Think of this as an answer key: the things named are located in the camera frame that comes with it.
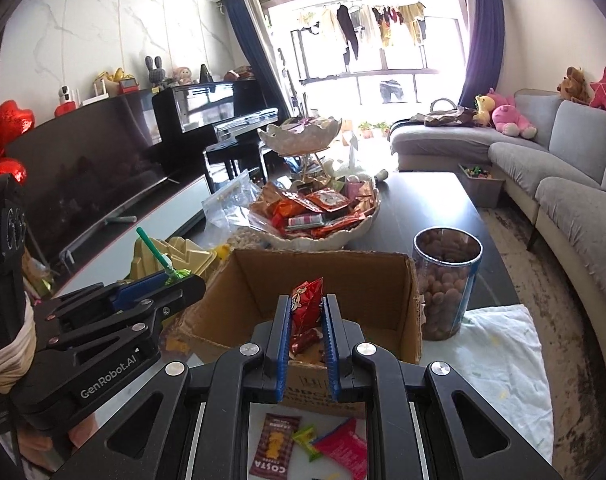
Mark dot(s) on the red heart balloon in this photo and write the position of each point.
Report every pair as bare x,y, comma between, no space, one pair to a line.
5,170
13,124

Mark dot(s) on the pile of snack packets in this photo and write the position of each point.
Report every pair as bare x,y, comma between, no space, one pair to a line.
323,205

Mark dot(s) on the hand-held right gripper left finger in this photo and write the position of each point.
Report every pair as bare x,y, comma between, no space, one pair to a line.
283,345

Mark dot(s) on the curved black television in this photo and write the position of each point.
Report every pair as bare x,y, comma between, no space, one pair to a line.
83,170

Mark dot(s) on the black upright piano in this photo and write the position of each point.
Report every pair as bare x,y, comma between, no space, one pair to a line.
203,110

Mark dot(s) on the grey storage bin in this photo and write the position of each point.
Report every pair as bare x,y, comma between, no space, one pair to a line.
483,187

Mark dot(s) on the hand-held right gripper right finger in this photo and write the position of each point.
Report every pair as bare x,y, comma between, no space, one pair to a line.
330,345

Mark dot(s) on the black metronome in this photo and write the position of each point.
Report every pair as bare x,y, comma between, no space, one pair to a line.
206,75

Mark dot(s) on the yellow ornament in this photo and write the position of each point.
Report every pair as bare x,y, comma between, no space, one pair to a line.
110,80

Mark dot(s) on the grey bunny figure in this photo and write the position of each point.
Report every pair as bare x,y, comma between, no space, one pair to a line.
156,74

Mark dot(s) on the red foil snack packet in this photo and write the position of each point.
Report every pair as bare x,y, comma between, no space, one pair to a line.
305,305

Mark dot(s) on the yellow plush toy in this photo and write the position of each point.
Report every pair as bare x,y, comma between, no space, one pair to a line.
484,110

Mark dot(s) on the pink plush toy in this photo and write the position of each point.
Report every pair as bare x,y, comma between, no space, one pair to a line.
510,117

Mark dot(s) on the dark blue curtain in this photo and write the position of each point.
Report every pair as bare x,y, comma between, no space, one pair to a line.
483,35
253,50

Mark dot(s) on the small doll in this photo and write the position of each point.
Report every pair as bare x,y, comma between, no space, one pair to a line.
183,76

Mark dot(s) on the pink star cushion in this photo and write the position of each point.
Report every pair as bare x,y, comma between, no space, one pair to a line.
605,92

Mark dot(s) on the white and red camera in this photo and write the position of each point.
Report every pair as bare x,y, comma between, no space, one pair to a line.
66,102

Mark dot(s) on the grey sectional sofa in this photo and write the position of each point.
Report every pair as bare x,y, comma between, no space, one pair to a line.
573,200

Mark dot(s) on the brown handbag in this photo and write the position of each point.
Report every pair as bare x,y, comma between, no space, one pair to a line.
448,116

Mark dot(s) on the potted plants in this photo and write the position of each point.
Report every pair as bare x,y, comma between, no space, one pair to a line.
373,130

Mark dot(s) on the hanging blue jeans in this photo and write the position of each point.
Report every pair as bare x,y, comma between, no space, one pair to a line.
391,91

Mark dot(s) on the brown plush toy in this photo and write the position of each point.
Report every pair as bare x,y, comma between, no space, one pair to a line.
573,85

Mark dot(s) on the white television cabinet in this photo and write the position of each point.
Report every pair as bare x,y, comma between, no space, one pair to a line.
173,210

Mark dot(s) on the clear zip bags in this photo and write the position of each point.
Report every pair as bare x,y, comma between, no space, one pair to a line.
228,205

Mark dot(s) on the yellow-lid clear snack jar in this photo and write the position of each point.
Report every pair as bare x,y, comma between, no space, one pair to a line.
188,255

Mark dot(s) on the small red box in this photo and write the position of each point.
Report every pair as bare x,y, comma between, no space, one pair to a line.
128,86

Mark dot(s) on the row of hanging clothes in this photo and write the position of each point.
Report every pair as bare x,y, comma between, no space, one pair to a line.
348,30

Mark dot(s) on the pink snack packet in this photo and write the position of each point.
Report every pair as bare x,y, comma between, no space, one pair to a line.
343,452

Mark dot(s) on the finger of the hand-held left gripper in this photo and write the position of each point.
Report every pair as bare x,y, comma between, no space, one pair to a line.
183,290
133,294

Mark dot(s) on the yellow green candy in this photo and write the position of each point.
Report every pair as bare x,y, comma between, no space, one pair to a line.
305,438

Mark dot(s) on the light blue tablecloth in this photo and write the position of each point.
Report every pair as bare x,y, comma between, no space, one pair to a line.
503,360

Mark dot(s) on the clear jar of nuts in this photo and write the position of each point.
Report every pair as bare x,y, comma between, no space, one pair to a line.
445,285

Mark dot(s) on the brown cardboard box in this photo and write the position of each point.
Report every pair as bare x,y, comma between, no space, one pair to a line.
333,280

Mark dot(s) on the white tiered snack tray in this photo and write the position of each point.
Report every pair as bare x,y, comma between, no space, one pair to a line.
298,137

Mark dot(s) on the brown snack packet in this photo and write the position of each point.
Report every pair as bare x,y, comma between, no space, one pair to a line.
275,445

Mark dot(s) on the green lollipop with long stick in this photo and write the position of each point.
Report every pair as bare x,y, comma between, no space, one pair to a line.
158,252

